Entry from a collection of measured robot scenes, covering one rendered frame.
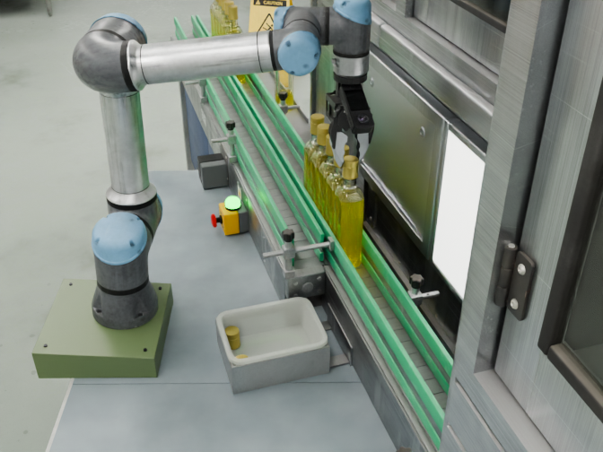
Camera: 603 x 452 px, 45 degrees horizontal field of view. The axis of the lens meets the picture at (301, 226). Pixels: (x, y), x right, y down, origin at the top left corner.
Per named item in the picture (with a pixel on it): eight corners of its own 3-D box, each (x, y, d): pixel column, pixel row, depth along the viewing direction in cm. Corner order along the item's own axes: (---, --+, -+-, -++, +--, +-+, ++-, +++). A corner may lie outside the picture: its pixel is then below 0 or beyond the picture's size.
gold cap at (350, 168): (360, 178, 160) (361, 160, 158) (345, 180, 159) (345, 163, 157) (354, 170, 163) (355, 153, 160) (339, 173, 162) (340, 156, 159)
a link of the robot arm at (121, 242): (89, 289, 159) (83, 239, 152) (104, 254, 170) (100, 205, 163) (143, 293, 159) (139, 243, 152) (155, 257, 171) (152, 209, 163)
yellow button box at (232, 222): (249, 233, 208) (248, 211, 203) (222, 237, 206) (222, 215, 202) (243, 220, 213) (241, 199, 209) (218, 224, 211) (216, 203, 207)
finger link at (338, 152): (334, 157, 164) (341, 119, 159) (343, 169, 159) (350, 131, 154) (321, 157, 163) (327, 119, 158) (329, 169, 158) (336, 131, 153)
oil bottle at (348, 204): (361, 266, 173) (365, 189, 161) (339, 270, 171) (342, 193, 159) (353, 253, 177) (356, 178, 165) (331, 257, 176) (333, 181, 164)
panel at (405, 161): (551, 399, 124) (596, 237, 105) (537, 404, 123) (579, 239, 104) (362, 161, 196) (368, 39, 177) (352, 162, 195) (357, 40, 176)
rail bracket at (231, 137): (238, 164, 216) (236, 124, 208) (214, 168, 214) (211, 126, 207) (235, 158, 219) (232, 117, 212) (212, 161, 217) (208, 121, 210)
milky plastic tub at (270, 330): (330, 371, 161) (331, 343, 156) (232, 394, 155) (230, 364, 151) (307, 322, 175) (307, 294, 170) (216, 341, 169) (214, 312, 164)
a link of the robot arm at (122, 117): (104, 256, 169) (69, 29, 139) (119, 221, 182) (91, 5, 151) (154, 259, 169) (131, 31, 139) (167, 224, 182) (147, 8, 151)
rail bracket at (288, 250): (334, 271, 170) (336, 227, 163) (266, 283, 166) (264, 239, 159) (329, 264, 173) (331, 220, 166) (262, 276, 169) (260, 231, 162)
